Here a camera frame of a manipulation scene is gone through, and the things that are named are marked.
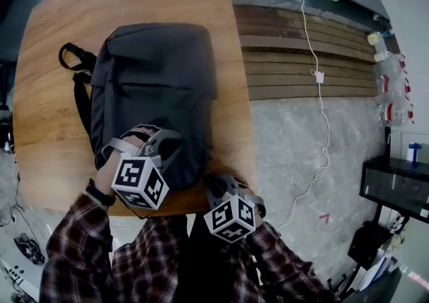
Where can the person's left forearm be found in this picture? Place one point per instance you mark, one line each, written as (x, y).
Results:
(75, 248)

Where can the white and blue can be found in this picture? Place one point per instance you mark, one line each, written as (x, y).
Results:
(414, 151)

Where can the small yellow-capped plastic bottle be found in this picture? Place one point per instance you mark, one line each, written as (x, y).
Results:
(377, 39)

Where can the black floor bag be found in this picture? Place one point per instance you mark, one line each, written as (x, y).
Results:
(368, 243)

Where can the person's plaid shirt torso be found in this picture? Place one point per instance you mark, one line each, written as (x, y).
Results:
(174, 261)

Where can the dark grey backpack bag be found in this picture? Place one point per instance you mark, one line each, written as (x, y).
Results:
(151, 70)

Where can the stack of white papers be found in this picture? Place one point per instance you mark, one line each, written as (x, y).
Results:
(378, 269)

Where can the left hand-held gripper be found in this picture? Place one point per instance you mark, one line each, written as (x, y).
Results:
(139, 181)

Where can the person's right forearm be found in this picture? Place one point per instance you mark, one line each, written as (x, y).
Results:
(285, 264)

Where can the black wristwatch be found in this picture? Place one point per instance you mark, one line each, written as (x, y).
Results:
(100, 194)

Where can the small white-capped plastic bottle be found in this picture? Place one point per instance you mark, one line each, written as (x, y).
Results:
(382, 56)

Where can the clear red-labelled plastic bottle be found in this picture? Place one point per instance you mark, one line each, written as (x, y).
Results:
(392, 114)
(390, 67)
(392, 87)

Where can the white controller device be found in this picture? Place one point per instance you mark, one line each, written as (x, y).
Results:
(11, 275)

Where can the wooden slatted platform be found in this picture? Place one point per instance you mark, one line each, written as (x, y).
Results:
(285, 70)

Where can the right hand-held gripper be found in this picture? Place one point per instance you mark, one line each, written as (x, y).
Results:
(231, 218)

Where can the person's left hand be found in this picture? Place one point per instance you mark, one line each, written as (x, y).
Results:
(104, 171)

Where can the black side shelf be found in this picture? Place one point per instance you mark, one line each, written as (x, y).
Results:
(395, 184)

